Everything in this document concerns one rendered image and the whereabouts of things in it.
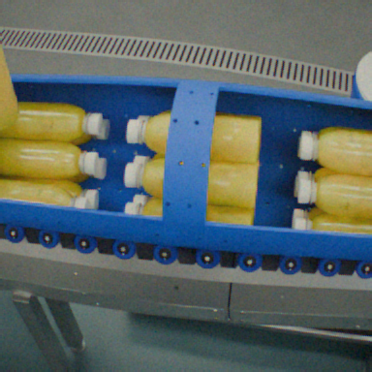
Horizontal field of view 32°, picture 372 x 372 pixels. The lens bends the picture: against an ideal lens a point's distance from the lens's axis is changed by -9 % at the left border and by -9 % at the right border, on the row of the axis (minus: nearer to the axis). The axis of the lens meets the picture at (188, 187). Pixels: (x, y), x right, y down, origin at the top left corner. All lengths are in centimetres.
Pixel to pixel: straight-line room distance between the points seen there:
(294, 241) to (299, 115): 28
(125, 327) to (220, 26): 158
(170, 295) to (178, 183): 32
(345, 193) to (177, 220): 27
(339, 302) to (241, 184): 35
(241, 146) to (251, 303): 35
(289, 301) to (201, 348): 93
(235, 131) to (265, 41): 206
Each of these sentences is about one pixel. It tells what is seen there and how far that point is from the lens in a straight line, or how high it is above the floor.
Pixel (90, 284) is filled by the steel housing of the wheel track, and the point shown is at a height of 86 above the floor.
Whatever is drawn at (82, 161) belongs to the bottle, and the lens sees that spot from 122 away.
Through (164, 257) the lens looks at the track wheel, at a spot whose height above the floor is 96.
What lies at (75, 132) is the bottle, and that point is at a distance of 121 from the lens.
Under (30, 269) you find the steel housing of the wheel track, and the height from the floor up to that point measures 87.
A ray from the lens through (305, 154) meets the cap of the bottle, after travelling 111.
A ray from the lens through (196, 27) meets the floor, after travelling 319.
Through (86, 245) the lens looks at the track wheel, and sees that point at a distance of 125.
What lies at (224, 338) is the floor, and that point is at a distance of 220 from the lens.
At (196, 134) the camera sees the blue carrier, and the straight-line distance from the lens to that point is 105.
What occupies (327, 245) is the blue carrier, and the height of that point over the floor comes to 109.
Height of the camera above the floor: 200
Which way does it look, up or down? 53 degrees down
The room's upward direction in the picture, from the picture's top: 2 degrees counter-clockwise
